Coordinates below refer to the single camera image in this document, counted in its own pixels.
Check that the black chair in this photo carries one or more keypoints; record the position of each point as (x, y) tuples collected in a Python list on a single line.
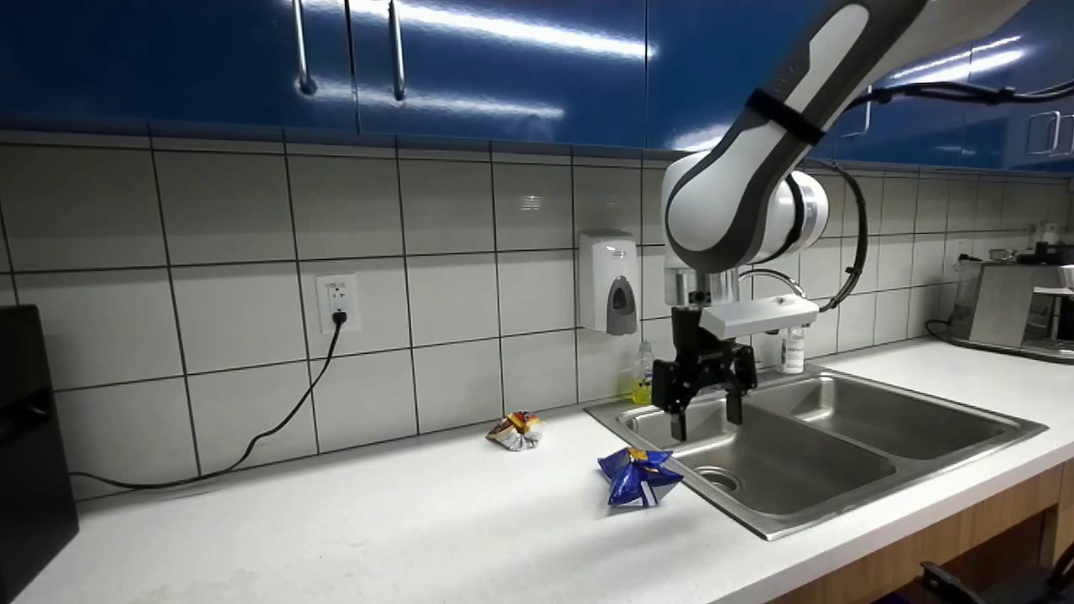
[(983, 582)]

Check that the white wall soap dispenser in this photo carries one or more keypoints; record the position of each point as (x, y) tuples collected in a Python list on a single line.
[(609, 287)]

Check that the black countertop appliance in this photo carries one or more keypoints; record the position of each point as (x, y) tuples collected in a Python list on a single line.
[(31, 456)]

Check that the blue Doritos chip packet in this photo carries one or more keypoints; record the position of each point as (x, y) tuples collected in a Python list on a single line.
[(634, 477)]

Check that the wooden lower cabinet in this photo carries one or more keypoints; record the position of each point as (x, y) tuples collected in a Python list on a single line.
[(893, 558)]

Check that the yellow dish soap bottle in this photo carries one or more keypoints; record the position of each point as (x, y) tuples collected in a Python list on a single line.
[(638, 381)]

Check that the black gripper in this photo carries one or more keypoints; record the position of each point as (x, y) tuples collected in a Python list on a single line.
[(699, 341)]

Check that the white wall power outlet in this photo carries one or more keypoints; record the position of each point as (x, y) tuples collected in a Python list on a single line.
[(341, 301)]

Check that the yellow orange snack packet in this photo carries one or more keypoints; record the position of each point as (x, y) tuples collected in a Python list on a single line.
[(515, 431)]

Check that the blue upper cabinet door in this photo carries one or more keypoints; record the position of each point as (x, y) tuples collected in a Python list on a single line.
[(503, 79), (145, 63), (691, 67)]

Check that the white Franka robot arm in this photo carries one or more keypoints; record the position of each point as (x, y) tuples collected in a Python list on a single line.
[(726, 188)]

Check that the silver countertop appliance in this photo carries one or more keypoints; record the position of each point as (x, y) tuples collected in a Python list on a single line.
[(1011, 307)]

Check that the stainless steel double sink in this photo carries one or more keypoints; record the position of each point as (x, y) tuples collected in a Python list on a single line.
[(849, 448)]

